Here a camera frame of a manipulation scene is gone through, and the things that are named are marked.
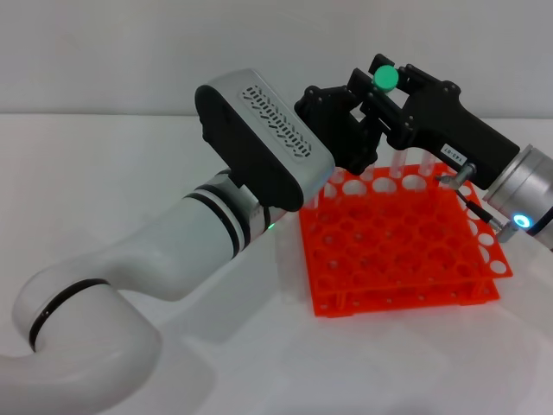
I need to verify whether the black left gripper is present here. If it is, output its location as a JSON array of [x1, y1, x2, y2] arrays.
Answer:
[[293, 83, 383, 176]]

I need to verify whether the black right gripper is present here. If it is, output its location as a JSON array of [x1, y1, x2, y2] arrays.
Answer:
[[346, 53, 522, 192]]

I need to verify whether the orange test tube rack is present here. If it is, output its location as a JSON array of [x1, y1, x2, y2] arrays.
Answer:
[[297, 161, 514, 319]]

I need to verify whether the silver black wrist camera box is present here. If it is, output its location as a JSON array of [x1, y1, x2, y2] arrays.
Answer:
[[194, 67, 337, 214]]

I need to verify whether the small metal bracket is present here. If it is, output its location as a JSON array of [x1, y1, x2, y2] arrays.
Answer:
[[434, 162, 478, 190]]

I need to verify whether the black cable with plug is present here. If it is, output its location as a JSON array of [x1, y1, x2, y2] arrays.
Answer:
[[455, 187, 520, 243]]

